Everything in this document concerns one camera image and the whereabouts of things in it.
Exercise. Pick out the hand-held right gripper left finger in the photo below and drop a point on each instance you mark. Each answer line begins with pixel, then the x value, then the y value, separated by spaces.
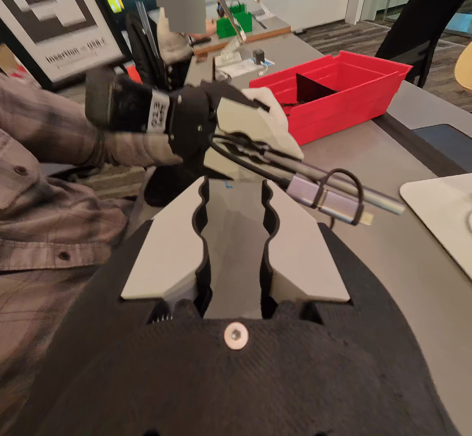
pixel 162 259

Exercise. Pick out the person's left forearm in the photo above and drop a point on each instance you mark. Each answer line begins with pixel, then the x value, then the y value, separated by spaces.
pixel 55 126

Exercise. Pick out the black bag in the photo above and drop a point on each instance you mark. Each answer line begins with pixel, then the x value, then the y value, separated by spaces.
pixel 143 56

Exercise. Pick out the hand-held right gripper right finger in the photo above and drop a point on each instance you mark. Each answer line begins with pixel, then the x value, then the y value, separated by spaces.
pixel 306 262

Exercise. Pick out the person's left hand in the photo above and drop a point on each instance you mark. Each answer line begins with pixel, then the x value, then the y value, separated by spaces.
pixel 273 102

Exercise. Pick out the background wooden desk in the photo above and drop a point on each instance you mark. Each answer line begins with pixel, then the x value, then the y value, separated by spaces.
pixel 273 32

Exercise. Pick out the framed marker poster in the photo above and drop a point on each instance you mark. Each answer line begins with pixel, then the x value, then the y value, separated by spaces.
pixel 55 8

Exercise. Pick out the black charger block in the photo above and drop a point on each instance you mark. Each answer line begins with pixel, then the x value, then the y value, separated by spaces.
pixel 258 56

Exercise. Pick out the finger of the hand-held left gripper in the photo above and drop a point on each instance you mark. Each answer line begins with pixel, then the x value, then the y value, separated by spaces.
pixel 221 164
pixel 250 126

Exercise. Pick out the black quilted pad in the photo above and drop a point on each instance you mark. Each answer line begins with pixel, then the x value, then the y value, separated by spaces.
pixel 162 188

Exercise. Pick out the green plastic bin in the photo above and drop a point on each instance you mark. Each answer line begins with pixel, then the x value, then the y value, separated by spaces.
pixel 226 28
pixel 245 20

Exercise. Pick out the red plastic bin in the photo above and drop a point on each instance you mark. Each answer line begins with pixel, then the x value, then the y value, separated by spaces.
pixel 350 111

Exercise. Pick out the black office chair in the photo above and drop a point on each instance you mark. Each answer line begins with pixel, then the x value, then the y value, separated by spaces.
pixel 416 19

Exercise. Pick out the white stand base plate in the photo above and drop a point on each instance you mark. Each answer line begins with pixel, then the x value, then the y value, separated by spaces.
pixel 442 214

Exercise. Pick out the grey usb hub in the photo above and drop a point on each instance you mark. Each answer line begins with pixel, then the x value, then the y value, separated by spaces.
pixel 368 194

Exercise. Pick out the yellow tape roll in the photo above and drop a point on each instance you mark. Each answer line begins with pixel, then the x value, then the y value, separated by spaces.
pixel 112 2

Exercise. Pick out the clear acrylic stand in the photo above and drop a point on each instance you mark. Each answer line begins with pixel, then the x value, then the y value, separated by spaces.
pixel 232 19

